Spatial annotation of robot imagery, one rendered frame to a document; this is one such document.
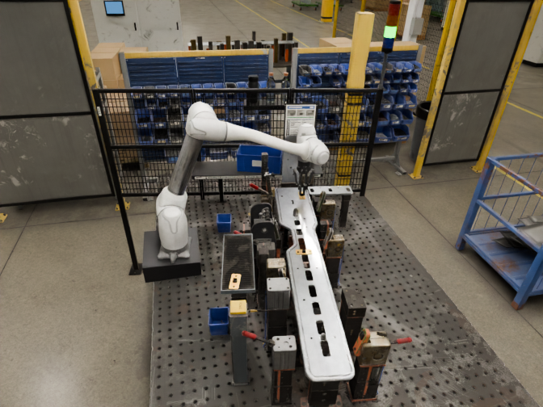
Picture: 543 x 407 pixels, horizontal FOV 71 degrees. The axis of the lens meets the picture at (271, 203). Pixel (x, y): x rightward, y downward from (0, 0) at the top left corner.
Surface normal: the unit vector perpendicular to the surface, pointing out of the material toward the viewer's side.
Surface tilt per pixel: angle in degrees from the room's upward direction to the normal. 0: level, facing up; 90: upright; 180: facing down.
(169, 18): 90
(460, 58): 91
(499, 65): 91
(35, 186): 93
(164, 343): 0
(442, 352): 0
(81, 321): 0
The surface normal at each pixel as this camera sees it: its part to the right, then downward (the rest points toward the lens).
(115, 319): 0.02, -0.84
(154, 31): 0.23, 0.53
